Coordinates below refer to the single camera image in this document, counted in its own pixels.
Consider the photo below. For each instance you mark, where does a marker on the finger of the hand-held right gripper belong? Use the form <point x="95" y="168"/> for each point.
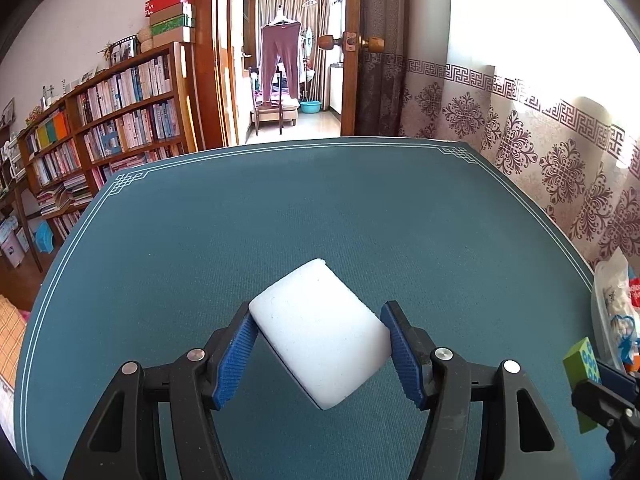
<point x="605" y="407"/>
<point x="617" y="375"/>

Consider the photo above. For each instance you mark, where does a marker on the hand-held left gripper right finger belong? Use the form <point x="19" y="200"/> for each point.
<point x="400" y="355"/>

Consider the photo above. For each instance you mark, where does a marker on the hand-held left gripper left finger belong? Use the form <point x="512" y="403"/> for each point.
<point x="235" y="355"/>

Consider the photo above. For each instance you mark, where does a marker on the green dotted block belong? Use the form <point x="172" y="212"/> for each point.
<point x="580" y="360"/>

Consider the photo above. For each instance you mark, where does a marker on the white sponge with black stripe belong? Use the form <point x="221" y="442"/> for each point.
<point x="320" y="340"/>

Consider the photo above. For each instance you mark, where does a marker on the blue plastic stool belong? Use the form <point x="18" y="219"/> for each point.
<point x="44" y="236"/>

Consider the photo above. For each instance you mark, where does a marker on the orange plaid blanket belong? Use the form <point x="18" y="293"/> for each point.
<point x="10" y="330"/>

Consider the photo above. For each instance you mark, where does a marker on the white floral patterned curtain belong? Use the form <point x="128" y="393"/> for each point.
<point x="500" y="135"/>

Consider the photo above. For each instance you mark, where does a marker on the wooden chair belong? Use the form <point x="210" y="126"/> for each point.
<point x="272" y="115"/>

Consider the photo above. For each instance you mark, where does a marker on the white and pink storage bin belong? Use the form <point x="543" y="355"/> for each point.
<point x="12" y="245"/>

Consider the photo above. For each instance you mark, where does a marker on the blue plastic basin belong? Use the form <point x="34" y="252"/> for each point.
<point x="310" y="107"/>

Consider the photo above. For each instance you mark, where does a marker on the wooden bookshelf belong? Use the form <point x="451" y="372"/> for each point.
<point x="187" y="100"/>

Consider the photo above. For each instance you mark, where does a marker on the rows of books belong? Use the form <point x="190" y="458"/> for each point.
<point x="125" y="110"/>

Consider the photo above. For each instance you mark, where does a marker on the wooden door with round knobs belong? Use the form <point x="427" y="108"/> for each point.
<point x="351" y="90"/>

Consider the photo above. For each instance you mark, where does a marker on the brown patterned curtain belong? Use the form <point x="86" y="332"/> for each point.
<point x="382" y="85"/>

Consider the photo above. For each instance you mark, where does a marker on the dark wooden side shelf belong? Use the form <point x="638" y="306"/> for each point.
<point x="10" y="185"/>

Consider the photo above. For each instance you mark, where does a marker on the mauve hanging pants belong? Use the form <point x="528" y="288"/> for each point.
<point x="280" y="55"/>

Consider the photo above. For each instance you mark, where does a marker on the beige cardboard box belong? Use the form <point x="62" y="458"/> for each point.
<point x="174" y="36"/>

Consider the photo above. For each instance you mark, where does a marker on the woven straw basket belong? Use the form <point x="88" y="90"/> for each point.
<point x="145" y="40"/>

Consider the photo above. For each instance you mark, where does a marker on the beige pleated curtain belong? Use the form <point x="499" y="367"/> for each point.
<point x="320" y="35"/>

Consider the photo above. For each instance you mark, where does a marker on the brown cardboard box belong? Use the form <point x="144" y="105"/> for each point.
<point x="170" y="14"/>

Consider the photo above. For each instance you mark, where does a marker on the red cardboard box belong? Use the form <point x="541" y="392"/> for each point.
<point x="167" y="1"/>

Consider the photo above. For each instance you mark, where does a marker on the filmstrip photo frame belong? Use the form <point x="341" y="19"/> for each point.
<point x="123" y="51"/>

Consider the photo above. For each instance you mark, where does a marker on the small picture frame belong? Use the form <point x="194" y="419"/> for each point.
<point x="7" y="112"/>

